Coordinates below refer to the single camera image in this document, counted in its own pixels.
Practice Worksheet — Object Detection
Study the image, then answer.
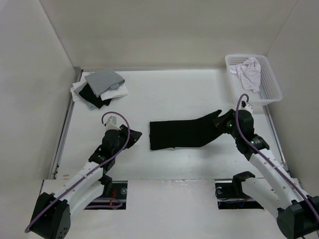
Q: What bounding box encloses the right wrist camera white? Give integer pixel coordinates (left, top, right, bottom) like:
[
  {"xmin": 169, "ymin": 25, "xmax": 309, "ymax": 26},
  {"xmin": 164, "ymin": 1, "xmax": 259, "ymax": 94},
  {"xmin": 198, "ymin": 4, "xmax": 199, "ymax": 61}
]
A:
[{"xmin": 241, "ymin": 101, "xmax": 253, "ymax": 114}]

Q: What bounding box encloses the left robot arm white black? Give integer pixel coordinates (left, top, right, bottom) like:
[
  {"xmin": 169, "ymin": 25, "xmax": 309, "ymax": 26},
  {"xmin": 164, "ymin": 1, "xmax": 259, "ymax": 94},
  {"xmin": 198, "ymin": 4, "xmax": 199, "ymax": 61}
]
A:
[{"xmin": 25, "ymin": 124, "xmax": 142, "ymax": 239}]

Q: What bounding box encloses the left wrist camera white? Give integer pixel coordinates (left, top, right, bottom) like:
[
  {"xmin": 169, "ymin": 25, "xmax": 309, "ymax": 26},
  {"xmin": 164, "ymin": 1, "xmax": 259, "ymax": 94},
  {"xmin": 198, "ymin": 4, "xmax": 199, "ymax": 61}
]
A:
[{"xmin": 104, "ymin": 116, "xmax": 120, "ymax": 131}]

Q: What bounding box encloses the bottom folded white tank top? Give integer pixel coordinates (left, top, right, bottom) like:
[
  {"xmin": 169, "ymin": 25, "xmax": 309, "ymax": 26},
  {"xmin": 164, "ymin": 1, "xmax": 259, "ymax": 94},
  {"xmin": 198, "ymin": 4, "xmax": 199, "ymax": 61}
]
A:
[{"xmin": 70, "ymin": 82, "xmax": 96, "ymax": 110}]

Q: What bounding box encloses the black tank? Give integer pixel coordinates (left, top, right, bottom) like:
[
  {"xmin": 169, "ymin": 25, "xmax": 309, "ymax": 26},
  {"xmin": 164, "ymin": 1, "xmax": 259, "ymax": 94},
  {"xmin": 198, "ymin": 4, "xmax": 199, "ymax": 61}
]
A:
[
  {"xmin": 79, "ymin": 83, "xmax": 112, "ymax": 109},
  {"xmin": 149, "ymin": 110, "xmax": 222, "ymax": 151}
]

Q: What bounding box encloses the folded grey tank top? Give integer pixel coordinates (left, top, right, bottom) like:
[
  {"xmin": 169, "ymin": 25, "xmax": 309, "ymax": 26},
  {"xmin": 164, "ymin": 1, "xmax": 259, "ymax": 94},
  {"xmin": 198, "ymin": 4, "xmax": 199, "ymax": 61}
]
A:
[{"xmin": 85, "ymin": 69, "xmax": 125, "ymax": 97}]

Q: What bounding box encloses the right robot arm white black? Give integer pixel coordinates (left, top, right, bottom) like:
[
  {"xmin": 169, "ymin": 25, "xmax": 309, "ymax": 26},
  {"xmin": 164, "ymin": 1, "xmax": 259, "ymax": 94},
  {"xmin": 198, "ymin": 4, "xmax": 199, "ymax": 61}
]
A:
[{"xmin": 214, "ymin": 110, "xmax": 319, "ymax": 239}]

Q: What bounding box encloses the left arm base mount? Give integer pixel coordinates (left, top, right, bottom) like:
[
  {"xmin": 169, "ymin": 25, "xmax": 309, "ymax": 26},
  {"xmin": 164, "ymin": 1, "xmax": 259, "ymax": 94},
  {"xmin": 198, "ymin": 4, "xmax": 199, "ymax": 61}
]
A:
[{"xmin": 85, "ymin": 181, "xmax": 128, "ymax": 210}]

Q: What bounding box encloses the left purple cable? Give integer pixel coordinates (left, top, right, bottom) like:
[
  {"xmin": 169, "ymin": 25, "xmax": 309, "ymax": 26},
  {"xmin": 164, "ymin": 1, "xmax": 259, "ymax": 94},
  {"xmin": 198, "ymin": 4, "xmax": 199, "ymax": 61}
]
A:
[{"xmin": 24, "ymin": 112, "xmax": 131, "ymax": 234}]

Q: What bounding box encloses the purple cable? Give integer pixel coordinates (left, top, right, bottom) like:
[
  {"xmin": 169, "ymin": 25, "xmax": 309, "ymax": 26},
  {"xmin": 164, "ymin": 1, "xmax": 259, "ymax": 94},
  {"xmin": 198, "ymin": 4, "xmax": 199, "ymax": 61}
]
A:
[
  {"xmin": 24, "ymin": 112, "xmax": 131, "ymax": 234},
  {"xmin": 235, "ymin": 93, "xmax": 319, "ymax": 217}
]

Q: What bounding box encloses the white plastic basket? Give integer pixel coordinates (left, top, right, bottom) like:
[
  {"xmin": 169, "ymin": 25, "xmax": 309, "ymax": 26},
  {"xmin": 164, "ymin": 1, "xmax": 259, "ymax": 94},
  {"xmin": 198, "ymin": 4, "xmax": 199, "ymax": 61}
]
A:
[{"xmin": 225, "ymin": 54, "xmax": 283, "ymax": 107}]

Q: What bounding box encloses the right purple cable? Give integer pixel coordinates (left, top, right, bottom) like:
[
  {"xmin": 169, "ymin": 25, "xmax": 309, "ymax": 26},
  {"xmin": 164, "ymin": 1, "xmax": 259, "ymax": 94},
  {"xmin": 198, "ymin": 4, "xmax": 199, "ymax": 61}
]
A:
[{"xmin": 235, "ymin": 93, "xmax": 319, "ymax": 217}]

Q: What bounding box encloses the folded white tank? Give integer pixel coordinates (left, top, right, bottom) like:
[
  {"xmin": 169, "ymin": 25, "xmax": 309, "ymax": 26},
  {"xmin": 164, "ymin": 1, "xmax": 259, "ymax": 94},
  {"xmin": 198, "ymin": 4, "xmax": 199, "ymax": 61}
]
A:
[
  {"xmin": 100, "ymin": 84, "xmax": 129, "ymax": 101},
  {"xmin": 70, "ymin": 82, "xmax": 96, "ymax": 110}
]

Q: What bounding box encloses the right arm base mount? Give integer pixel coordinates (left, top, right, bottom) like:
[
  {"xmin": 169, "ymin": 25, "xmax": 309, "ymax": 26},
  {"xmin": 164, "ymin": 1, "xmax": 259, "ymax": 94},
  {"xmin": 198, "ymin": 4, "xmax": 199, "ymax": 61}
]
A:
[{"xmin": 215, "ymin": 171, "xmax": 264, "ymax": 210}]

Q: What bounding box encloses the crumpled white tank top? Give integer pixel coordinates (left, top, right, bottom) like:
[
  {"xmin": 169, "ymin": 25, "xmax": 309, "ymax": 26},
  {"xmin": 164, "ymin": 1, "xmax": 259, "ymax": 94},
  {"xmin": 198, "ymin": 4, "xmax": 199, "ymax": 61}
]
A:
[{"xmin": 230, "ymin": 57, "xmax": 261, "ymax": 93}]

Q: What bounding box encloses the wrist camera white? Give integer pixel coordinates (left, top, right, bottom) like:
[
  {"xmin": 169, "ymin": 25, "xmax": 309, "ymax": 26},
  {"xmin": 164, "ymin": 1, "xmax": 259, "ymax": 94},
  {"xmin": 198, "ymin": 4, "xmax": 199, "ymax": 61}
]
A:
[
  {"xmin": 104, "ymin": 116, "xmax": 120, "ymax": 131},
  {"xmin": 241, "ymin": 101, "xmax": 253, "ymax": 114}
]

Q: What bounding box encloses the folded black tank top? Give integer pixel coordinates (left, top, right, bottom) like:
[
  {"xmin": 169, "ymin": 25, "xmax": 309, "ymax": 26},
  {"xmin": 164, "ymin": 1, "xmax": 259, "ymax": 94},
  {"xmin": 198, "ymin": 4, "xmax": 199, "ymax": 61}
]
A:
[{"xmin": 79, "ymin": 83, "xmax": 112, "ymax": 109}]

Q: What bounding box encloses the metal table edge rail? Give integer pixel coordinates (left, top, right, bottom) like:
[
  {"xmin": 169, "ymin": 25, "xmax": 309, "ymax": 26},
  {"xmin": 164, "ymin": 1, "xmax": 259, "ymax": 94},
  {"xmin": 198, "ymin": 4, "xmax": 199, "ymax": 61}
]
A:
[{"xmin": 49, "ymin": 66, "xmax": 83, "ymax": 180}]

